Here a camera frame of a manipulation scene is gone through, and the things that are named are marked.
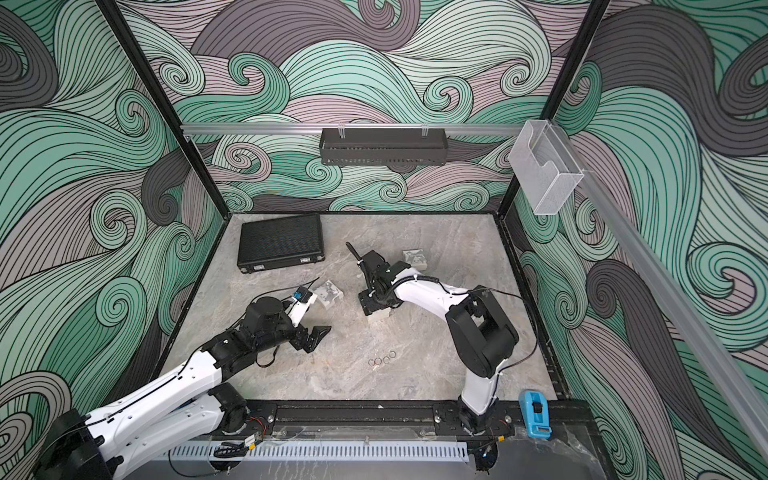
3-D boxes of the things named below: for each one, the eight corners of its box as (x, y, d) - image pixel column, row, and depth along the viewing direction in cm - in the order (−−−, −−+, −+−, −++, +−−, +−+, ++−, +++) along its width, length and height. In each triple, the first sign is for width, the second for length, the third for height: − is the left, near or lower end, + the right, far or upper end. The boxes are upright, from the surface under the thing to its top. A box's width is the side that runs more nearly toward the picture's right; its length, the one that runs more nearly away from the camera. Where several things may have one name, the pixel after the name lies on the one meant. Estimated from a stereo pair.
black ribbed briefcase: (242, 275, 103) (235, 265, 98) (247, 233, 116) (242, 223, 111) (325, 262, 106) (323, 252, 102) (321, 223, 119) (319, 212, 115)
